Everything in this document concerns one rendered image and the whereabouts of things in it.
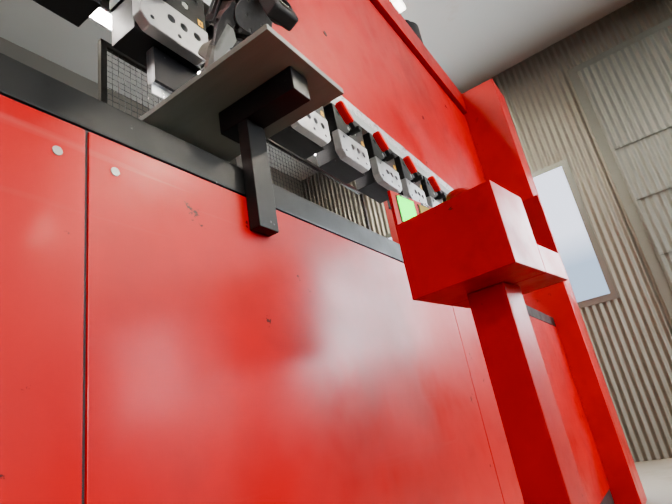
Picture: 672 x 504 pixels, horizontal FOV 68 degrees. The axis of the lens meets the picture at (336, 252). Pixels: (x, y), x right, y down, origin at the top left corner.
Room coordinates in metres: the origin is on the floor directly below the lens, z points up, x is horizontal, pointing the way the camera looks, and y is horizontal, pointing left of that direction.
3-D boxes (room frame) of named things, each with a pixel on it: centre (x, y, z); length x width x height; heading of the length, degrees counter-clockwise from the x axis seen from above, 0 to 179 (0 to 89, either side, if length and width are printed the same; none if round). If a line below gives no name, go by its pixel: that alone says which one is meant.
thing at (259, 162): (0.61, 0.07, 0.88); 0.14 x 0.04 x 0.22; 59
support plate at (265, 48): (0.63, 0.10, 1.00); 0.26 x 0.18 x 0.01; 59
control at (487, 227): (0.73, -0.22, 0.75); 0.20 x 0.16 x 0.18; 141
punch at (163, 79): (0.71, 0.23, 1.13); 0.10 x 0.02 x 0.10; 149
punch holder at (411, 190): (1.55, -0.27, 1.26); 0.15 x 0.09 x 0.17; 149
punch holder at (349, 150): (1.20, -0.07, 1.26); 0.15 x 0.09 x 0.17; 149
